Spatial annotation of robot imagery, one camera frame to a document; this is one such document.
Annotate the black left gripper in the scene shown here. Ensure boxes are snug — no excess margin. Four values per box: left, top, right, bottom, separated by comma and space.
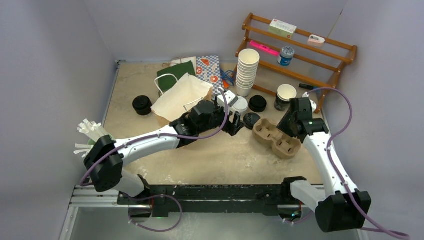
197, 97, 245, 136

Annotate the brown pulp cup carrier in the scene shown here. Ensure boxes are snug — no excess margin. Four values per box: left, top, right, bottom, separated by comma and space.
252, 118, 302, 160

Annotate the brown kraft paper bag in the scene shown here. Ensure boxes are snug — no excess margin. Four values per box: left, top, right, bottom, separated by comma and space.
151, 73, 214, 127

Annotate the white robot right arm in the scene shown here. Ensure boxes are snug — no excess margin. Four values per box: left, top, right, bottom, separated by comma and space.
277, 97, 372, 233

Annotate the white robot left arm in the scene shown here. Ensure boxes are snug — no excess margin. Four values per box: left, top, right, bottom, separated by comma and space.
83, 100, 244, 205

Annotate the single black cup lid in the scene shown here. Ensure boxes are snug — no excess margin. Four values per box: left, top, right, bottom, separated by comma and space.
243, 112, 261, 130

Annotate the white cup lid stack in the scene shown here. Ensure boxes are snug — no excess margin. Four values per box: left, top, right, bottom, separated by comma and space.
230, 96, 249, 116

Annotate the black cup with white cup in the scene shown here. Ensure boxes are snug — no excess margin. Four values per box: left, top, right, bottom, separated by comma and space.
274, 84, 297, 111

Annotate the black blue marker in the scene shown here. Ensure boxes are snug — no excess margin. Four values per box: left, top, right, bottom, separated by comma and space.
299, 83, 316, 91

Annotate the blue checkered paper bag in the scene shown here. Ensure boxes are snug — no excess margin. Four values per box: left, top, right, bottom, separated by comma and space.
195, 55, 224, 96

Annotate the wooden shelf rack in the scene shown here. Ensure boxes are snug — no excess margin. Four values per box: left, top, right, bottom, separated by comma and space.
235, 12, 358, 115

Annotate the white paper cup stack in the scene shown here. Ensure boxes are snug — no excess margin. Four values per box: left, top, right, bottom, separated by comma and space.
236, 48, 260, 97

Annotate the blue lidded jar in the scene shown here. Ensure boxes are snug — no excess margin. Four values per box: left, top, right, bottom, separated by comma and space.
277, 46, 295, 66

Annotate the pink highlighter pen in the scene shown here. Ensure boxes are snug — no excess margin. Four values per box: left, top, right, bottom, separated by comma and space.
249, 40, 280, 57

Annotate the pink white tape dispenser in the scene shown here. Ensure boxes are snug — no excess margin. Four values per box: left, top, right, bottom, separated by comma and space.
307, 34, 326, 48

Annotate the green paper bag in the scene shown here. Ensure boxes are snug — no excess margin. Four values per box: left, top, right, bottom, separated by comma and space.
157, 61, 196, 90

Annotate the white green box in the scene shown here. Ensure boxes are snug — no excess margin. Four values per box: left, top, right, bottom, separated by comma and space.
267, 18, 297, 39

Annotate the small black lid stack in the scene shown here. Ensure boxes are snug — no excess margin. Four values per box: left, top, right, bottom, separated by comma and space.
132, 95, 153, 116

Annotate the green cup of stirrers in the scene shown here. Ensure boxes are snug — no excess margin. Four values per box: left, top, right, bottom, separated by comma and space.
73, 118, 114, 158

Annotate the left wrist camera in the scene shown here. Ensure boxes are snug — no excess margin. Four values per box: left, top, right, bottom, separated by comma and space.
216, 90, 239, 108

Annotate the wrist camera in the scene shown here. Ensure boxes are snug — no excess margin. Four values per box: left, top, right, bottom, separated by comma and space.
216, 90, 239, 108
302, 91, 317, 112

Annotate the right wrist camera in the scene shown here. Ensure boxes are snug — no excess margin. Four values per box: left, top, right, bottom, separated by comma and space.
302, 91, 317, 112

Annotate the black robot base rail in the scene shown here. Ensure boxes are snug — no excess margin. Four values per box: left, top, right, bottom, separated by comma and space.
117, 176, 305, 218

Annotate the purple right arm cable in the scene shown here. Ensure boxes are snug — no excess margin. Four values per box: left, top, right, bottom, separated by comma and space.
306, 87, 412, 240

